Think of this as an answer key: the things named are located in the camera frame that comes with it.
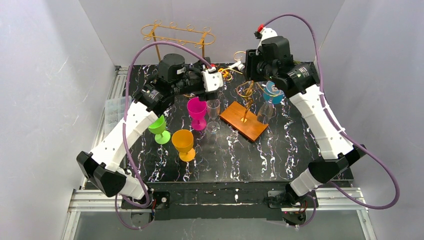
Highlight magenta plastic wine glass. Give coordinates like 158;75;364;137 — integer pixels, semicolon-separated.
187;97;207;131

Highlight blue plastic wine glass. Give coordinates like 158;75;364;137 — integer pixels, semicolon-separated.
262;81;285;105

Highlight clear wine glass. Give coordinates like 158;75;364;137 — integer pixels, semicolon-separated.
257;100;275;125
206;99;221;134

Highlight orange plastic wine glass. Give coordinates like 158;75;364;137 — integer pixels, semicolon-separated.
171;129;196;162

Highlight green plastic wine glass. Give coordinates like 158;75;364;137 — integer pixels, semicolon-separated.
148;115;171;145

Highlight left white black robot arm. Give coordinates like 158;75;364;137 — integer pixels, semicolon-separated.
76;53;224;200

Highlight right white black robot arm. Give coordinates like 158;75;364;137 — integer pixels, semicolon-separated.
244;36;365;200

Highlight gold rectangular hanging rack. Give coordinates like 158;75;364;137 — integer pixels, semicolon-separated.
140;19;217;99

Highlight white pipe fitting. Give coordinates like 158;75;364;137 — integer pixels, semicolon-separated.
229;61;245;72

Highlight yellow tape measure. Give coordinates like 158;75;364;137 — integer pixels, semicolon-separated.
218;68;233;82

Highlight clear plastic screw box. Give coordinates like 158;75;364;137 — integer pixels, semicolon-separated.
104;96;126;136

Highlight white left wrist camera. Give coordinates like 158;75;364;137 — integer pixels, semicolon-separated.
201;66;224;93

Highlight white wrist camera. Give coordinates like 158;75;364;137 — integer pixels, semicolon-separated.
254;24;277;41
201;66;224;93

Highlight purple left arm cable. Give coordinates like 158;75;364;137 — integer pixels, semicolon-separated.
114;40;213;231

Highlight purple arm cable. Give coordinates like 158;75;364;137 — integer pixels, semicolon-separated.
263;13;401;228
114;40;213;231

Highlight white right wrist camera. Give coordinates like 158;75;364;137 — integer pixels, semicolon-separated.
254;24;277;41

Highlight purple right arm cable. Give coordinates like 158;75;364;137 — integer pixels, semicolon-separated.
263;13;401;228

